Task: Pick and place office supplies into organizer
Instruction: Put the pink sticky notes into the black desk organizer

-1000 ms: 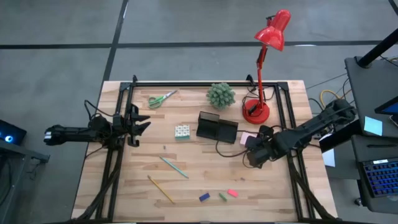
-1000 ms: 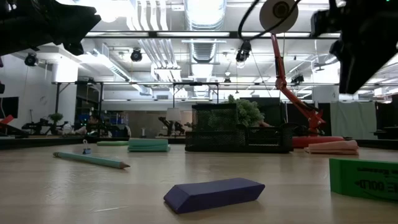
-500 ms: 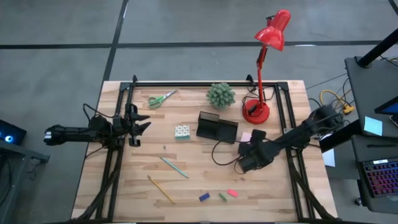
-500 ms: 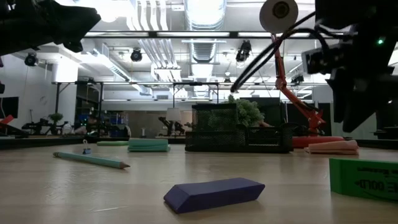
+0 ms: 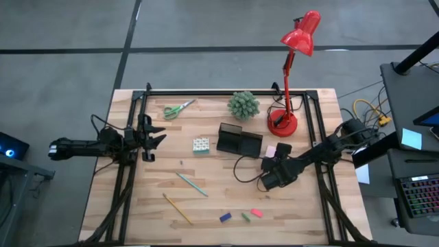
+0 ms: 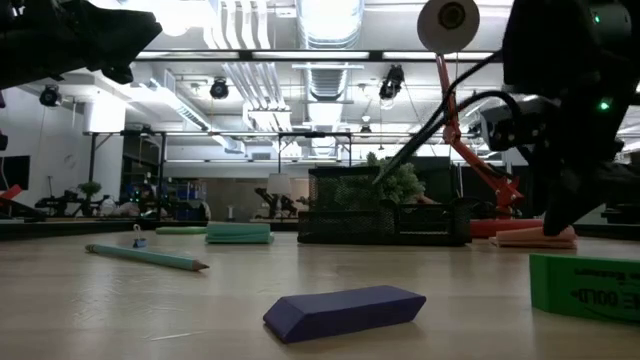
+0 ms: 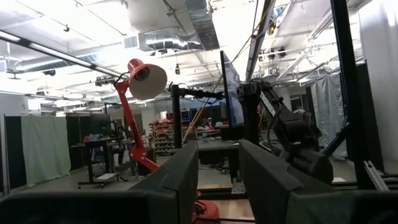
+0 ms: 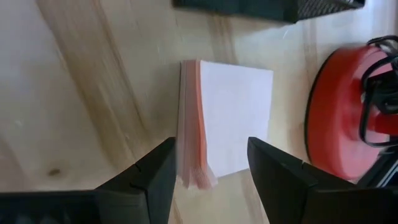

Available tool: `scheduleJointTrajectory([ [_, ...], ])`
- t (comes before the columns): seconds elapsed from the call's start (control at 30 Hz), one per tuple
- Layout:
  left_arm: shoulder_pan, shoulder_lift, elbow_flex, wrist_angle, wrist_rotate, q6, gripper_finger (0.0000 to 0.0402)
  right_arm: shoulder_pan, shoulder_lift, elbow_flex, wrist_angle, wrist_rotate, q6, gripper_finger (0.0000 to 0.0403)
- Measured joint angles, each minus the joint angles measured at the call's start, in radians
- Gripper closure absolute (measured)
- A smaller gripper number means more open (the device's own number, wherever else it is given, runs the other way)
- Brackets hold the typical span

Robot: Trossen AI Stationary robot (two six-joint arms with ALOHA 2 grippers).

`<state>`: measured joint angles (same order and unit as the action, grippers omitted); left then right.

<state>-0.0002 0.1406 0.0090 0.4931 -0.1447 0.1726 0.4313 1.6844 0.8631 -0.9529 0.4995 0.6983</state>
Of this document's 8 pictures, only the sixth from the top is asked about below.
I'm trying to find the red desk lamp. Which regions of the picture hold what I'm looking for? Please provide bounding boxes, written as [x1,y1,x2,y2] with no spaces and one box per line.
[417,0,545,240]

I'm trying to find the dark flat monitor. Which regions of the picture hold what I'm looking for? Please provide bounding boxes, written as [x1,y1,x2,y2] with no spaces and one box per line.
[0,154,31,192]

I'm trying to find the black metal rig frame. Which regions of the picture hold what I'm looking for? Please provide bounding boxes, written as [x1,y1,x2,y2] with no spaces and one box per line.
[82,129,169,221]

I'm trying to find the silver air duct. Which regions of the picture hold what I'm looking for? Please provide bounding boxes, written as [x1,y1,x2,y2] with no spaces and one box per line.
[294,0,366,104]

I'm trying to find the blue binder clip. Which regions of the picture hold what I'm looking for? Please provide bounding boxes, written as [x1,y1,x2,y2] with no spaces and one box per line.
[131,223,149,249]

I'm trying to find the green artificial succulent plant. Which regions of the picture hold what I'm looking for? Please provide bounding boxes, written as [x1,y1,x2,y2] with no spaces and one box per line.
[366,151,427,205]

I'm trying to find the black mesh desk organizer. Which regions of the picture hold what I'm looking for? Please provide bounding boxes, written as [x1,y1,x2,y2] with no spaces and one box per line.
[297,166,472,247]

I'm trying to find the black table frame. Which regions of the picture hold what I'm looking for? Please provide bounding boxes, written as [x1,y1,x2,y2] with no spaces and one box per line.
[0,217,640,242]

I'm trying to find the green-handled scissors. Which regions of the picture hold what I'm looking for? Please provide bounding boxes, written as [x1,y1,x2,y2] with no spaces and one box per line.
[154,225,208,236]

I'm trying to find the blue storage bins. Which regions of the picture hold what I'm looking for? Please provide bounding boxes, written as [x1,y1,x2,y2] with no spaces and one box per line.
[172,180,207,221]

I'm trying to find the teal pencil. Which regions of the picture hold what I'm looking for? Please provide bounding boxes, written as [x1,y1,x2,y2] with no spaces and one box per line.
[84,242,211,273]

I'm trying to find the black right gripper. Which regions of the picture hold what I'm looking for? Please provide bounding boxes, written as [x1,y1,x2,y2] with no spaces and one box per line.
[529,87,640,237]

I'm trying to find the black frame crossbar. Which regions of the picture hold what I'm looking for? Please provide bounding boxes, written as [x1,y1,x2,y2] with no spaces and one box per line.
[134,48,504,63]

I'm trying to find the blue eraser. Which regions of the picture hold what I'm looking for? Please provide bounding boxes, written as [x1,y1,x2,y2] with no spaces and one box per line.
[262,284,428,345]

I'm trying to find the black track spotlight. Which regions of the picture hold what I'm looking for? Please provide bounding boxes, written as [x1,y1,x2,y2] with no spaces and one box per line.
[209,77,230,100]
[378,63,406,101]
[38,83,63,108]

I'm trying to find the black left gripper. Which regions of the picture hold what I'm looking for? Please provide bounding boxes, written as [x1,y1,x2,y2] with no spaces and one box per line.
[0,0,164,91]

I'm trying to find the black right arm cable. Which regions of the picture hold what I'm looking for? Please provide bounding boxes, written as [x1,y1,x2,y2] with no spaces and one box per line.
[372,49,524,185]

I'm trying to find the small potted plant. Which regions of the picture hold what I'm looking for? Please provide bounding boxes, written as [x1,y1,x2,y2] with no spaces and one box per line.
[77,180,103,217]

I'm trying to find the green eraser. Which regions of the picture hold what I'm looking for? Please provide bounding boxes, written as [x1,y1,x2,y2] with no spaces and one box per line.
[529,253,640,324]

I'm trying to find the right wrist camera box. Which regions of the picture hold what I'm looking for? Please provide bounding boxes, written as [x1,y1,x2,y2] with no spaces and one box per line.
[479,97,552,154]

